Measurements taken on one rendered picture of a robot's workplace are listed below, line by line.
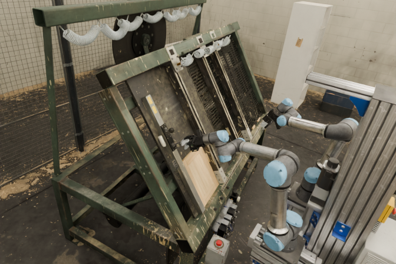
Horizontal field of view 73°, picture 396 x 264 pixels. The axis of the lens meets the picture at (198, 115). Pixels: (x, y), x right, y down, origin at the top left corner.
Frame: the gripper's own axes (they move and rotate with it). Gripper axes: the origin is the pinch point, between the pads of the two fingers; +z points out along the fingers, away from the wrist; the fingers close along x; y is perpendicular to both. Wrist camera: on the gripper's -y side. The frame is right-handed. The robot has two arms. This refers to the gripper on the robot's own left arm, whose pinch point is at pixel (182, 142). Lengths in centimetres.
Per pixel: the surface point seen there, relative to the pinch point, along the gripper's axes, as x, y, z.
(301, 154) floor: 243, -187, 6
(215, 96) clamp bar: 22, -79, 8
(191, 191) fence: 34.0, 16.0, 9.6
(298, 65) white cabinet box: 199, -378, 0
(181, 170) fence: 16.9, 9.4, 8.9
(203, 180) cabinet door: 44.9, -1.2, 11.2
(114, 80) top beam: -61, 6, 3
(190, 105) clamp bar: -2.3, -37.5, 5.6
